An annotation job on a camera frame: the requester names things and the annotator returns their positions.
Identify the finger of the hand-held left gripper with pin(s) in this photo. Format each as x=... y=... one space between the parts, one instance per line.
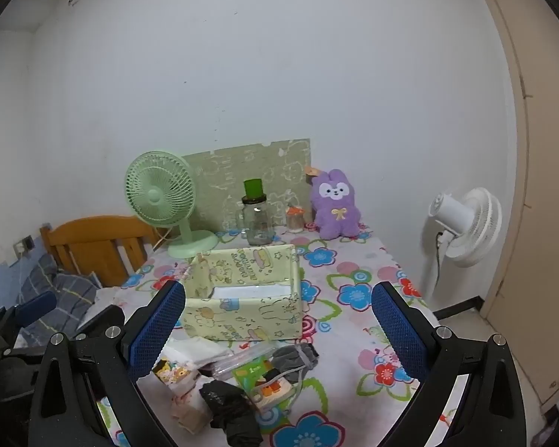
x=37 y=308
x=107 y=317

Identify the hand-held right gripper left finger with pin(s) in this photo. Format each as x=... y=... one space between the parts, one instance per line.
x=158 y=330

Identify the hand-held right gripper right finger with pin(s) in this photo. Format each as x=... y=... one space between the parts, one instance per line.
x=398 y=330

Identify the white tissue packet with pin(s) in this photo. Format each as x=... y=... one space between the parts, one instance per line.
x=195 y=349

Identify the cartoon print tissue packet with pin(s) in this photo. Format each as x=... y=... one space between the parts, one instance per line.
x=174 y=371

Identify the pink tissue packet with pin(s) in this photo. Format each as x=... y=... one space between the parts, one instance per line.
x=188 y=409

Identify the pale green patterned storage box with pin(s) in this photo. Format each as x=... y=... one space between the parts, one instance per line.
x=242 y=316

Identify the clear plastic case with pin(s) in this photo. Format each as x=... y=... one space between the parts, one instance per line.
x=240 y=361

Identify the green printed packet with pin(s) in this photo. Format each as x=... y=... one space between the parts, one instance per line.
x=254 y=375

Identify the grey sock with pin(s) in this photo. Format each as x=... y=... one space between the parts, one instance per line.
x=293 y=358

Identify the grey plaid pillow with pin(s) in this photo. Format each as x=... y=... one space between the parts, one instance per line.
x=65 y=288

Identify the wooden bed headboard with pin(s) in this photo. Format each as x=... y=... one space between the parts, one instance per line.
x=98 y=237

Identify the white standing fan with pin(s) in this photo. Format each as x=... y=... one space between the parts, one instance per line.
x=470 y=228

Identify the purple plush bunny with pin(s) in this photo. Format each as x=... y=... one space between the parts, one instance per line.
x=336 y=214

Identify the green desk fan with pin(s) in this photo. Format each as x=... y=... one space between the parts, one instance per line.
x=160 y=195

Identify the glass jar mug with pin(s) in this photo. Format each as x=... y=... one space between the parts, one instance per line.
x=257 y=223

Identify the small jar with orange lid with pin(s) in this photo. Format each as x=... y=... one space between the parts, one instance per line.
x=295 y=221

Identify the green plastic cup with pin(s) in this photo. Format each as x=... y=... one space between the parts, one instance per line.
x=253 y=188

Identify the beige door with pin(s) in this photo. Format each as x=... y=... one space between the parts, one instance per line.
x=531 y=195

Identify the wall socket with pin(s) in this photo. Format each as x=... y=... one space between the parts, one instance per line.
x=24 y=246

